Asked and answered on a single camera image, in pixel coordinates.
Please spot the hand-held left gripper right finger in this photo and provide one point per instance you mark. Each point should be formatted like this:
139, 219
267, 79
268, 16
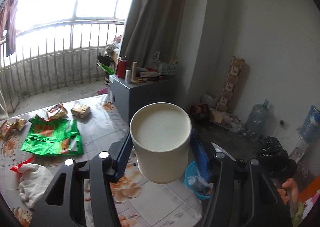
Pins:
201, 157

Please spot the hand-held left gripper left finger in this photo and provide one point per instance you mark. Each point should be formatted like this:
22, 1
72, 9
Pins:
122, 157

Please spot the blue plastic basket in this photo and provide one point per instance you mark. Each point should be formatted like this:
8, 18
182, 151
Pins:
191, 169

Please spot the white paper cup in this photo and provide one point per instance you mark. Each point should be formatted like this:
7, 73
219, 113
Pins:
160, 162

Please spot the green foil snack bag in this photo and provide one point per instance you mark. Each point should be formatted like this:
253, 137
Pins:
50, 142

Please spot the red wrapper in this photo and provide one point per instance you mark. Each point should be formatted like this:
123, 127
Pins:
17, 167

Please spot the person's right hand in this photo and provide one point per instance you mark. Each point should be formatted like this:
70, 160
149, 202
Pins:
291, 189

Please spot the crumpled clear plastic bottle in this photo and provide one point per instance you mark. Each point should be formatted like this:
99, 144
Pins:
195, 182

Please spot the white water dispenser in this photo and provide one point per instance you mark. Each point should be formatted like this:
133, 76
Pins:
303, 152

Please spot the large clear water jug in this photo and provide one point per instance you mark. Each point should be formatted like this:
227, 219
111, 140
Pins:
311, 122
257, 122

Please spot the dark snack bag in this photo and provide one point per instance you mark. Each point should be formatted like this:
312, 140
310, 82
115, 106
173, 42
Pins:
200, 112

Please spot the pile of floor litter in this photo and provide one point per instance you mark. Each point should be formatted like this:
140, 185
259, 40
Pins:
225, 118

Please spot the orange sheet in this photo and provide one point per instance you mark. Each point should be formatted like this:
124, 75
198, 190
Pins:
310, 189

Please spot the crumpled white bag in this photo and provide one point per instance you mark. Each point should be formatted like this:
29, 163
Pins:
208, 99

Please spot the yellow snack packet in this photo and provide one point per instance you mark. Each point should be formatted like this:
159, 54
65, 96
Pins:
80, 111

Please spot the pink floral printed cloth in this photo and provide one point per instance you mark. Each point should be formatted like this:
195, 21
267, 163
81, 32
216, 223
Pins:
308, 204

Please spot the grey cabinet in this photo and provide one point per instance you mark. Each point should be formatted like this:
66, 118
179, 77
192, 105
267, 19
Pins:
150, 94

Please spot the red gold snack packet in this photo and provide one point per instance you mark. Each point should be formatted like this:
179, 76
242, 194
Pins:
56, 112

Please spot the small white bottle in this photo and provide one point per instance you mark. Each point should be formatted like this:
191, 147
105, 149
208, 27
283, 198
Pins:
128, 77

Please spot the patterned paper roll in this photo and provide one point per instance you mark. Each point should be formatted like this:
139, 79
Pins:
231, 82

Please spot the wooden tube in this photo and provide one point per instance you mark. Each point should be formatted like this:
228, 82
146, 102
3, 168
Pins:
134, 72

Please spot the flat packets on cabinet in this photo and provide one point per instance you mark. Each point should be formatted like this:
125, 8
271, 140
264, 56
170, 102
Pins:
148, 74

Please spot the red thermos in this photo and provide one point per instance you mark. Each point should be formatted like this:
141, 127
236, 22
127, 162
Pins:
121, 68

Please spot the pale green perforated basket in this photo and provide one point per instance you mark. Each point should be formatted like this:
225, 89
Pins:
168, 69

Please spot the crumpled white cloth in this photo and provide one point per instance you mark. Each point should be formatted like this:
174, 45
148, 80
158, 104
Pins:
32, 184

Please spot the black box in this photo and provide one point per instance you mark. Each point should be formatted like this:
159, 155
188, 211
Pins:
103, 60

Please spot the cardboard box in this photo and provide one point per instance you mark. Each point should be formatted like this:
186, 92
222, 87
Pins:
113, 56

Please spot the pile of clothes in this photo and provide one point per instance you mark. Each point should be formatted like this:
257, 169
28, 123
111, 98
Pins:
115, 44

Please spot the red brown snack packet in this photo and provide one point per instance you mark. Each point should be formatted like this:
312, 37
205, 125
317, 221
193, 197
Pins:
5, 131

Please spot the metal balcony railing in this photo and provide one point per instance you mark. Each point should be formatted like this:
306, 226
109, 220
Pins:
82, 23

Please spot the beige curtain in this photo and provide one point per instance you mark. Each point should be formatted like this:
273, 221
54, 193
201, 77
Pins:
155, 17

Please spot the dark hanging garment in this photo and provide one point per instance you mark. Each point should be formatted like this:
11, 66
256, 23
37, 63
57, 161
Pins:
10, 42

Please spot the mauve hanging garment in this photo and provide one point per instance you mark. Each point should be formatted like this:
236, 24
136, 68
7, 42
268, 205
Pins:
11, 17

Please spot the white wall socket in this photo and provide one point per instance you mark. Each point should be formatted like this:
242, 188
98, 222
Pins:
282, 122

